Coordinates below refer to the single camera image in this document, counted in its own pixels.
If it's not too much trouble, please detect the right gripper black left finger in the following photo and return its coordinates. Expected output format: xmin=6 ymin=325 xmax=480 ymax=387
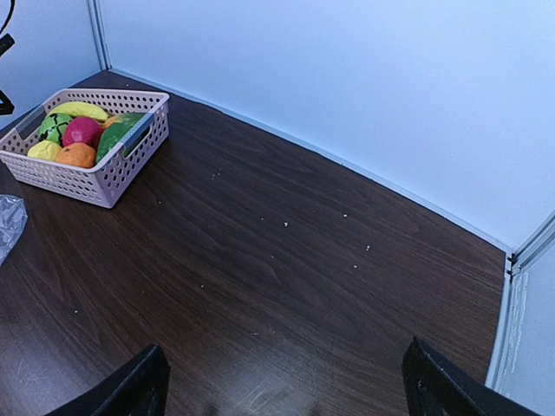
xmin=51 ymin=344 xmax=170 ymax=415

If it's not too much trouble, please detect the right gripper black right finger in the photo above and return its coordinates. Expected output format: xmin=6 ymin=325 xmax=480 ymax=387
xmin=402 ymin=337 xmax=535 ymax=416

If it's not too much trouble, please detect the clear zip top bag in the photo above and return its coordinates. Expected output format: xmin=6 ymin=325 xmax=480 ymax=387
xmin=0 ymin=194 xmax=28 ymax=264

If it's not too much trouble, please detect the orange toy tangerine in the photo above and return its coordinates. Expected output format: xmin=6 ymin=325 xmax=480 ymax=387
xmin=55 ymin=143 xmax=96 ymax=169

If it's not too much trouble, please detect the yellow toy lemon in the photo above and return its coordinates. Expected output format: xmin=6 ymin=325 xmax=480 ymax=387
xmin=27 ymin=140 xmax=62 ymax=162

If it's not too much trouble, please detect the red toy apple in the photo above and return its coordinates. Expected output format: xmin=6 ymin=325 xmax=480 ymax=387
xmin=62 ymin=116 xmax=103 ymax=149

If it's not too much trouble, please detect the orange green toy carrot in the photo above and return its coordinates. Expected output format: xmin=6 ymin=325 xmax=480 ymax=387
xmin=102 ymin=114 xmax=122 ymax=129

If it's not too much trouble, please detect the yellow toy banana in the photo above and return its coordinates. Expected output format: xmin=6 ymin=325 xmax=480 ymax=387
xmin=48 ymin=101 xmax=110 ymax=123

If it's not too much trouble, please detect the pink perforated plastic basket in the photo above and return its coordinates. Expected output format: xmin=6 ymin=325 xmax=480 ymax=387
xmin=1 ymin=88 xmax=169 ymax=208

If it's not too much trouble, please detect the green toy bell pepper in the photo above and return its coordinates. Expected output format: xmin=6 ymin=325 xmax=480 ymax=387
xmin=95 ymin=113 xmax=144 ymax=164

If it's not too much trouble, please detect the green black toy watermelon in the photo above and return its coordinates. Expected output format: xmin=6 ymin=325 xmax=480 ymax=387
xmin=39 ymin=113 xmax=74 ymax=146

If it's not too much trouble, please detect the right aluminium corner post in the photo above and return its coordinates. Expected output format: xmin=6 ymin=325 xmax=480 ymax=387
xmin=486 ymin=216 xmax=554 ymax=397

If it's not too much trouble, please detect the aluminium corner post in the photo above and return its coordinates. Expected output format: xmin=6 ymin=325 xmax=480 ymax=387
xmin=87 ymin=0 xmax=113 ymax=70
xmin=486 ymin=216 xmax=554 ymax=397

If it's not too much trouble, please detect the left aluminium corner post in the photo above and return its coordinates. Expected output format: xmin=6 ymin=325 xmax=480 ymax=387
xmin=87 ymin=0 xmax=113 ymax=70

